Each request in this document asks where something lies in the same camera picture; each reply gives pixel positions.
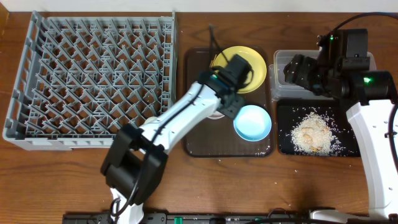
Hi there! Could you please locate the light blue bowl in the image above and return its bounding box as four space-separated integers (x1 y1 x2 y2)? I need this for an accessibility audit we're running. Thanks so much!
233 105 272 142

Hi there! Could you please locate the pale green cup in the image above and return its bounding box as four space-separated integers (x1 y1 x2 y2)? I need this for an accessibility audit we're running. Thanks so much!
144 116 157 124

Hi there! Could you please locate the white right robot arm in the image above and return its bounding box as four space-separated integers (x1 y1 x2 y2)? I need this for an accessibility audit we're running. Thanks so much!
284 29 397 223

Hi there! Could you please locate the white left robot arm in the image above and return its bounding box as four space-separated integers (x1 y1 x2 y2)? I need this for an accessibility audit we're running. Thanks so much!
100 54 253 223

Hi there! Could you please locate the clear plastic waste bin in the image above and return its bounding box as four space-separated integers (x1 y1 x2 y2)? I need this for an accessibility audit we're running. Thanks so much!
269 49 377 102

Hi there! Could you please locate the black waste tray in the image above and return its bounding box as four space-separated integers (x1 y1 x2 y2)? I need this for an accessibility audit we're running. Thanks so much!
276 99 360 157

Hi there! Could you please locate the pile of rice waste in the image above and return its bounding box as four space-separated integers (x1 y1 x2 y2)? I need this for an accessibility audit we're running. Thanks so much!
287 107 346 156

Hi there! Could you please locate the grey plastic dishwasher rack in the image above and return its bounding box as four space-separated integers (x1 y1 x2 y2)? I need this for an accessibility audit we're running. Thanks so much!
2 12 178 151

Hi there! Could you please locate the yellow plate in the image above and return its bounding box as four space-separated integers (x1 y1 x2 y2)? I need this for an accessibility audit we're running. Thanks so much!
210 46 267 94

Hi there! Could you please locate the wooden chopstick right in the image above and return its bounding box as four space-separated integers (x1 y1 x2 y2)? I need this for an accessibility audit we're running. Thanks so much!
209 54 217 68

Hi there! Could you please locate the dark brown serving tray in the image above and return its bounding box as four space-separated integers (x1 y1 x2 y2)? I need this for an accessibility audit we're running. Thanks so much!
183 47 275 157

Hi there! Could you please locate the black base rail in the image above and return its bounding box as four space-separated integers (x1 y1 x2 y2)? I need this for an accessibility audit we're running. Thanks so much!
62 212 300 224

